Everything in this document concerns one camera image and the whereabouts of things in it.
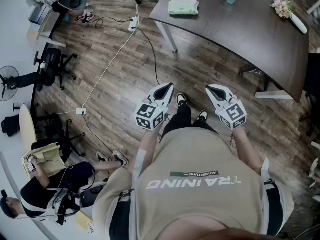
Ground white table leg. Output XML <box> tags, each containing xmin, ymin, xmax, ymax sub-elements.
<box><xmin>254</xmin><ymin>90</ymin><xmax>294</xmax><ymax>100</ymax></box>
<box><xmin>154</xmin><ymin>18</ymin><xmax>179</xmax><ymax>53</ymax></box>

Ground yellow paper sheet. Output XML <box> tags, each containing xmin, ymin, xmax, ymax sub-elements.
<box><xmin>76</xmin><ymin>211</ymin><xmax>96</xmax><ymax>234</ymax></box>

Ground black power cable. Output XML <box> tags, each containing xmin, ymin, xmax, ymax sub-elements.
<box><xmin>134</xmin><ymin>27</ymin><xmax>161</xmax><ymax>86</ymax></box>
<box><xmin>82</xmin><ymin>17</ymin><xmax>133</xmax><ymax>30</ymax></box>
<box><xmin>82</xmin><ymin>113</ymin><xmax>116</xmax><ymax>157</ymax></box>

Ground pink flower bouquet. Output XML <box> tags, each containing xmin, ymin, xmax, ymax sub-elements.
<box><xmin>270</xmin><ymin>0</ymin><xmax>296</xmax><ymax>20</ymax></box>

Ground person's right shoe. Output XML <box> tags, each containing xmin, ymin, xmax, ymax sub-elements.
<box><xmin>196</xmin><ymin>109</ymin><xmax>210</xmax><ymax>122</ymax></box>

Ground black harness shoulder strap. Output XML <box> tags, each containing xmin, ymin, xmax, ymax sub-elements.
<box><xmin>109</xmin><ymin>148</ymin><xmax>147</xmax><ymax>240</ymax></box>
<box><xmin>261</xmin><ymin>157</ymin><xmax>286</xmax><ymax>237</ymax></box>

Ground white vase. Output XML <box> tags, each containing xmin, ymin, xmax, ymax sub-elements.
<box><xmin>289</xmin><ymin>13</ymin><xmax>309</xmax><ymax>35</ymax></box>

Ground person's beige t-shirt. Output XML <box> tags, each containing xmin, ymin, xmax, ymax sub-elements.
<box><xmin>92</xmin><ymin>126</ymin><xmax>295</xmax><ymax>240</ymax></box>

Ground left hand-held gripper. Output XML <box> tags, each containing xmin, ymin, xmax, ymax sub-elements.
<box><xmin>134</xmin><ymin>82</ymin><xmax>175</xmax><ymax>132</ymax></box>

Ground person's left shoe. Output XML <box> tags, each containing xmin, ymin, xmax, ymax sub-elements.
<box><xmin>176</xmin><ymin>93</ymin><xmax>188</xmax><ymax>107</ymax></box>

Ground person's left forearm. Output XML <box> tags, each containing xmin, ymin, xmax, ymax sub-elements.
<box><xmin>137</xmin><ymin>128</ymin><xmax>162</xmax><ymax>165</ymax></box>

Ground long white power strip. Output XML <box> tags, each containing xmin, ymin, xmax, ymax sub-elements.
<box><xmin>128</xmin><ymin>16</ymin><xmax>140</xmax><ymax>33</ymax></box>

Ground beige tote bag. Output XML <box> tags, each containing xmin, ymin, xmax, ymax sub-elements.
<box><xmin>31</xmin><ymin>145</ymin><xmax>66</xmax><ymax>179</ymax></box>

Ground person's right forearm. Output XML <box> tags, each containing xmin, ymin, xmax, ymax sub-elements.
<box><xmin>231</xmin><ymin>127</ymin><xmax>263</xmax><ymax>175</ymax></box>

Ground person's shoe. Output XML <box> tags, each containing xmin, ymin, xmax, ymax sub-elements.
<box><xmin>176</xmin><ymin>93</ymin><xmax>188</xmax><ymax>107</ymax></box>
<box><xmin>196</xmin><ymin>109</ymin><xmax>210</xmax><ymax>122</ymax></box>

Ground black standing fan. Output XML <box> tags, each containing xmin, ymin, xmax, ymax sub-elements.
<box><xmin>0</xmin><ymin>65</ymin><xmax>20</xmax><ymax>102</ymax></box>

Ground person's black trousers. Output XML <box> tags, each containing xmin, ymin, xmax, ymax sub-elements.
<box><xmin>159</xmin><ymin>102</ymin><xmax>220</xmax><ymax>144</ymax></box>

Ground grey storage box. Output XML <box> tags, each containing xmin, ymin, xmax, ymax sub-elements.
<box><xmin>28</xmin><ymin>5</ymin><xmax>50</xmax><ymax>26</ymax></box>

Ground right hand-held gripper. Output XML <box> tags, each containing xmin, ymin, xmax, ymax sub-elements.
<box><xmin>205</xmin><ymin>84</ymin><xmax>248</xmax><ymax>131</ymax></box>

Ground black bag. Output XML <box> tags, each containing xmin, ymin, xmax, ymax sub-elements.
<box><xmin>1</xmin><ymin>113</ymin><xmax>21</xmax><ymax>138</ymax></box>

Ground white power cable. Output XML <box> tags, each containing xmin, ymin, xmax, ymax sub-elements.
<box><xmin>54</xmin><ymin>2</ymin><xmax>141</xmax><ymax>116</ymax></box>

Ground round beige side table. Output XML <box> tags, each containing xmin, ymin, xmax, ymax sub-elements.
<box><xmin>19</xmin><ymin>103</ymin><xmax>38</xmax><ymax>147</ymax></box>

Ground white desk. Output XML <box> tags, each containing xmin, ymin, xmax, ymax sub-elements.
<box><xmin>26</xmin><ymin>7</ymin><xmax>68</xmax><ymax>49</ymax></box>

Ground green cloth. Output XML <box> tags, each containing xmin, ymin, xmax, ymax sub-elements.
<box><xmin>167</xmin><ymin>0</ymin><xmax>200</xmax><ymax>18</ymax></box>

